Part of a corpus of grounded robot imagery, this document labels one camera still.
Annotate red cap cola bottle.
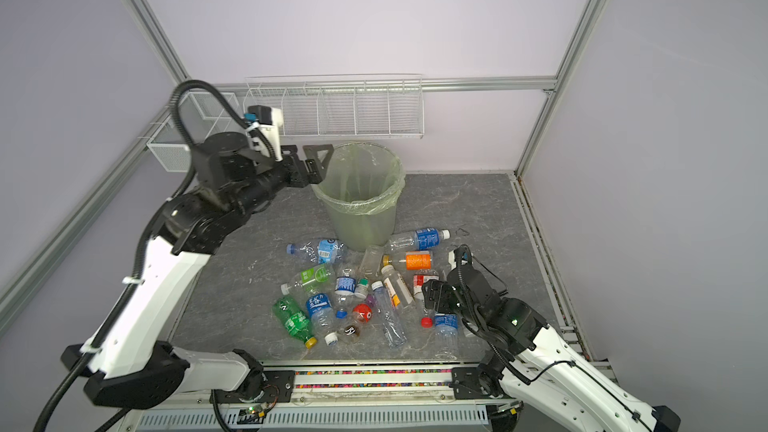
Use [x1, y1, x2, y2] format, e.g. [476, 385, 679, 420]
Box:
[338, 303, 372, 342]

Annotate dark green soda bottle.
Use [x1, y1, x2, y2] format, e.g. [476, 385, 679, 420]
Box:
[272, 295, 317, 349]

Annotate long white wire basket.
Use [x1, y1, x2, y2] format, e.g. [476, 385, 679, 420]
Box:
[242, 74, 425, 139]

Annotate clear crushed water bottle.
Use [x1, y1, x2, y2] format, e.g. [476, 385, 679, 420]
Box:
[372, 281, 407, 348]

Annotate light green label bottle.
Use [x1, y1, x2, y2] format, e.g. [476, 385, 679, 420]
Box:
[280, 264, 335, 296]

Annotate green-lined mesh waste bin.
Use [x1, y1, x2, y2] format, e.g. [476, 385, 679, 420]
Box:
[313, 142, 406, 252]

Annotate small green cap bottle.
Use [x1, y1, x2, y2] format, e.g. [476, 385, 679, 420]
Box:
[354, 278, 369, 299]

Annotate blue label bottle lower left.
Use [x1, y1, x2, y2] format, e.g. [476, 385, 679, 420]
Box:
[306, 293, 339, 346]

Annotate crushed light blue label bottle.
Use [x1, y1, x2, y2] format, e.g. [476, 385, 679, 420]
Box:
[286, 238, 347, 264]

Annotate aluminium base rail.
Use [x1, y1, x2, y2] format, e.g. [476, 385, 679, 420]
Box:
[119, 359, 601, 415]

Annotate blue label bottle lower right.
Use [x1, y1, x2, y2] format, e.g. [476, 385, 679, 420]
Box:
[433, 313, 459, 360]

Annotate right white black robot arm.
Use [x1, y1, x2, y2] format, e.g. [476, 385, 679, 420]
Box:
[423, 244, 681, 431]

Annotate small white mesh basket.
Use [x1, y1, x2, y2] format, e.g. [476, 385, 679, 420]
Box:
[148, 90, 243, 173]

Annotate orange label bottle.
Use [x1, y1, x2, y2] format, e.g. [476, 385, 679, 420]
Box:
[382, 251, 433, 271]

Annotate red white label bottle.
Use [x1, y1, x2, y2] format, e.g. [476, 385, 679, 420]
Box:
[413, 273, 439, 329]

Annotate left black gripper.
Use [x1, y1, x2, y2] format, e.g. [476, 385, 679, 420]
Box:
[228, 144, 333, 220]

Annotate yellow stripe white cap bottle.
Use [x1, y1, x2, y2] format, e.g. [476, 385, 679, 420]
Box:
[381, 265, 414, 309]

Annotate clear square plastic container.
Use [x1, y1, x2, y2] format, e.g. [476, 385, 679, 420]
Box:
[359, 245, 384, 282]

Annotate clear bottle blue label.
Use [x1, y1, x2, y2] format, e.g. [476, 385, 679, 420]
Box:
[385, 227, 451, 253]

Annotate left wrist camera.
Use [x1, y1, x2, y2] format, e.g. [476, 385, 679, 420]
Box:
[244, 105, 284, 161]

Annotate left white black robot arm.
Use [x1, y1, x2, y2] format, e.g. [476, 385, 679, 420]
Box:
[35, 79, 334, 431]

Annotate blue label bottle blue cap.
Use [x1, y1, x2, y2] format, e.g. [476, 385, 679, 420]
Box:
[334, 268, 357, 319]

